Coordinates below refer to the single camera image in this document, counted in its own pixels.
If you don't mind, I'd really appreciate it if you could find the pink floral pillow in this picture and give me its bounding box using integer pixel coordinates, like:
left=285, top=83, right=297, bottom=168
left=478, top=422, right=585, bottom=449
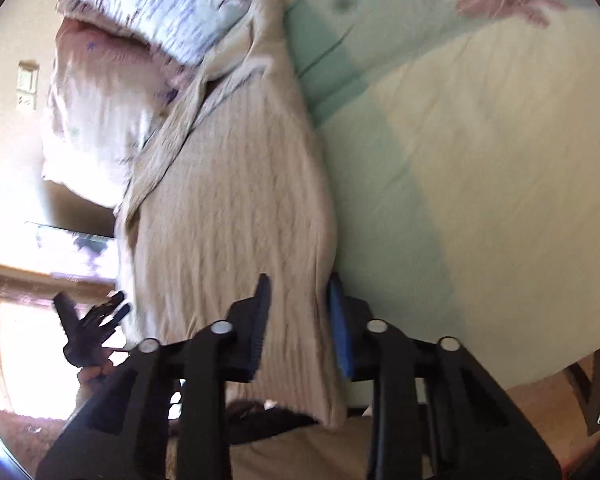
left=42, top=18, right=175, bottom=209

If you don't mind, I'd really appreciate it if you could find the beige cable-knit sweater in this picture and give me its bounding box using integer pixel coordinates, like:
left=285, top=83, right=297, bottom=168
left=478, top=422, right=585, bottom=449
left=116, top=0, right=346, bottom=427

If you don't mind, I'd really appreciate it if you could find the pastel patchwork bed quilt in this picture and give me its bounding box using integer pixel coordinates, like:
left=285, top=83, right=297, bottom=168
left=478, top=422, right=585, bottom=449
left=284, top=0, right=600, bottom=388

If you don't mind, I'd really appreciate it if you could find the bright window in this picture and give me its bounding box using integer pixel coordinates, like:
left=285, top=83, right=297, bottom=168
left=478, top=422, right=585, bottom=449
left=0, top=275, right=114, bottom=420

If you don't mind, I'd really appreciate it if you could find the person's left hand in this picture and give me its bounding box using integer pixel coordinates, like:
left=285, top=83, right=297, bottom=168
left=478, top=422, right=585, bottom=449
left=76, top=352, right=114, bottom=396

